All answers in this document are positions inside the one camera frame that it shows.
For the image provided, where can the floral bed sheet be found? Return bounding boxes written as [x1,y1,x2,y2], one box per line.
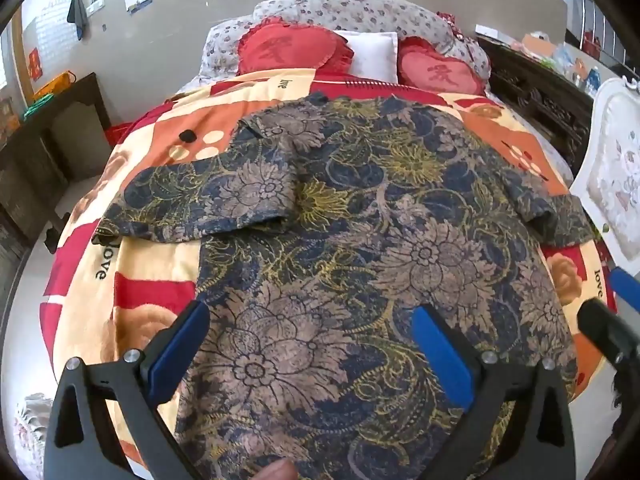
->
[487,90,573,171]

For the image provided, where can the person's left hand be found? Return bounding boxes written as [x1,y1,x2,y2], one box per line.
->
[260,459,298,480]

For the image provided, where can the white text wall poster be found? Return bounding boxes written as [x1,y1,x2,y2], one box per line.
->
[35,2,76,68]

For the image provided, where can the dark carved wooden cabinet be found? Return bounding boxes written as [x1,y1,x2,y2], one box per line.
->
[477,35,596,171]

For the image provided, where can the red heart pillow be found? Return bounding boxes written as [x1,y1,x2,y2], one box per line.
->
[236,17,355,77]
[397,36,487,96]

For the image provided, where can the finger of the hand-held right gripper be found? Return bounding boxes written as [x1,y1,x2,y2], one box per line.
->
[609,266,640,311]
[577,297,640,368]

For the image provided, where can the dark wooden desk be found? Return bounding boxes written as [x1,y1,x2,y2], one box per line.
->
[0,72,113,256]

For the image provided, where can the orange bag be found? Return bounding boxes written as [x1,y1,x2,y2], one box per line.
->
[34,72,76,103]

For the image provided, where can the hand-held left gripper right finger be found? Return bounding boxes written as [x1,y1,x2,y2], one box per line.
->
[411,305,576,480]

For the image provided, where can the floral patterned shirt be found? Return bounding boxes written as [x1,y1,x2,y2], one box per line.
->
[91,92,608,480]

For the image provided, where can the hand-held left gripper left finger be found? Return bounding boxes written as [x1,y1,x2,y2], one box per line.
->
[44,300,211,480]

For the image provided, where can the green cord bundle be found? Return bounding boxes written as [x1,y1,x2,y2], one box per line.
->
[22,95,53,118]

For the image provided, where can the white ornate chair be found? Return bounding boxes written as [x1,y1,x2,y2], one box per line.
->
[570,77,640,281]

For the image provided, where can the white lace bed skirt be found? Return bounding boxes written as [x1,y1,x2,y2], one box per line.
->
[12,392,56,480]

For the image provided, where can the printed orange red blanket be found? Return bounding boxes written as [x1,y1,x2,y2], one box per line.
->
[40,67,618,480]

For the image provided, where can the white pillow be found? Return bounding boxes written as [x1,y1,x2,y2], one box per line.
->
[332,30,399,84]

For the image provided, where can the metal railing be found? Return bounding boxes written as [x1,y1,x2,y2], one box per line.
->
[565,0,631,66]

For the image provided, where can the dark hanging cloth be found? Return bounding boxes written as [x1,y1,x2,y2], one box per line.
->
[67,0,88,41]

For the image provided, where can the pile of colourful packets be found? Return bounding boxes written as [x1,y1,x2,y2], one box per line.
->
[510,30,601,96]

